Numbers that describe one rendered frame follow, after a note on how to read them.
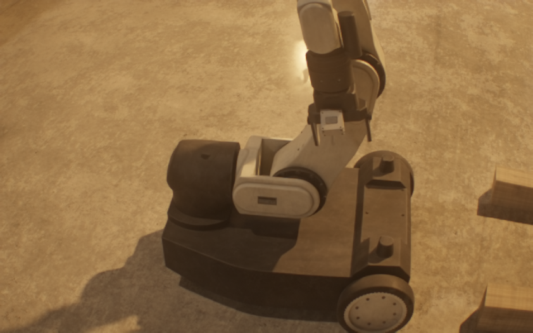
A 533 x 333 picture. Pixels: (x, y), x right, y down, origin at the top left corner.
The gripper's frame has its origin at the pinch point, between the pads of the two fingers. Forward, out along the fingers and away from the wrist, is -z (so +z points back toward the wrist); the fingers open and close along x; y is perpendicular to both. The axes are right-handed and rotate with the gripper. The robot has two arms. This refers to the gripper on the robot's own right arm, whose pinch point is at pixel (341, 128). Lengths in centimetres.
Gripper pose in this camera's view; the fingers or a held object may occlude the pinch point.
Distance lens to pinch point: 150.1
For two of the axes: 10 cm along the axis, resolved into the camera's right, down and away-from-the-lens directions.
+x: 9.7, -0.8, -2.1
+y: 1.3, -5.7, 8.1
